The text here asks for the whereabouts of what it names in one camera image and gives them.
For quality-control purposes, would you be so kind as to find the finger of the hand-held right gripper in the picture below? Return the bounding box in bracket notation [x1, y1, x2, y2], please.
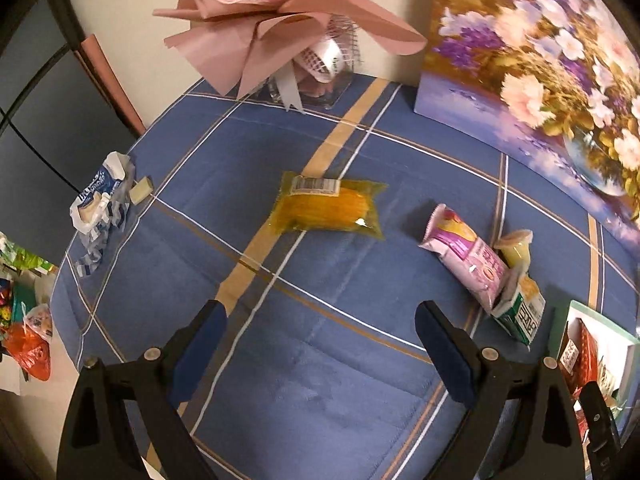
[577, 381, 623, 480]

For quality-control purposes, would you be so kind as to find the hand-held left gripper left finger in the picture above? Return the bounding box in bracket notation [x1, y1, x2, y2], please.
[56, 300, 228, 480]

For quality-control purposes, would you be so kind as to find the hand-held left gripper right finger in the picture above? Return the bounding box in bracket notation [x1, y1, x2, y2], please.
[414, 300, 586, 480]

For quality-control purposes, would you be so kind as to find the red-brown snack packet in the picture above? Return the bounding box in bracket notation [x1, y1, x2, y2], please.
[557, 317, 601, 393]

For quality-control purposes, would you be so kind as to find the white tray with teal rim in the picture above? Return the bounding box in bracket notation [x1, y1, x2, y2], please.
[547, 300, 640, 438]

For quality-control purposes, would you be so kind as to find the clear yellow snack packet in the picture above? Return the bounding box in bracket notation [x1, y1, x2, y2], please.
[267, 170, 390, 243]

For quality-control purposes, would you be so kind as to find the green white cracker packet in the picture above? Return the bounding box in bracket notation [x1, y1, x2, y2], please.
[490, 272, 547, 347]

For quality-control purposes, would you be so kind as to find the pink purple snack packet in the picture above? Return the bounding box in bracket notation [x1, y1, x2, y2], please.
[417, 203, 511, 311]

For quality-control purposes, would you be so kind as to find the blue plaid tablecloth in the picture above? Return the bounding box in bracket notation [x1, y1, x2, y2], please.
[65, 72, 640, 480]

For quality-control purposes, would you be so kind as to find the yellow jelly cup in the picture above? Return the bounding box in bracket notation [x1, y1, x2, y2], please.
[495, 229, 533, 271]

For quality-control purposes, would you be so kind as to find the small beige candy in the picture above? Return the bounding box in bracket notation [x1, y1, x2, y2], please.
[129, 176, 155, 206]

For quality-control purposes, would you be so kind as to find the orange plastic bag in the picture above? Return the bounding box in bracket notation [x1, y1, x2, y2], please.
[5, 302, 53, 381]

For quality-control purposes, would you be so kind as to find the crumpled blue white wrapper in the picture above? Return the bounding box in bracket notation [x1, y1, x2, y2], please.
[69, 151, 137, 278]

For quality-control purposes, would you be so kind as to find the green plastic bag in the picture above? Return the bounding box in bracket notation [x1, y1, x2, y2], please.
[0, 232, 56, 281]

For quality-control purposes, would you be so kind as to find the pink board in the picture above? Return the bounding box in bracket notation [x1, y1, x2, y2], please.
[80, 34, 147, 135]

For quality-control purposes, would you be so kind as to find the dark panel door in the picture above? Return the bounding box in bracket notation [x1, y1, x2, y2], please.
[0, 0, 136, 266]

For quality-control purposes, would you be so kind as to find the flower painting canvas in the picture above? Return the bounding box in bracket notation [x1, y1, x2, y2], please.
[412, 0, 640, 238]

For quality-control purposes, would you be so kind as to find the pink paper flower bouquet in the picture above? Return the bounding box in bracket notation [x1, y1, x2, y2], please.
[152, 0, 428, 113]

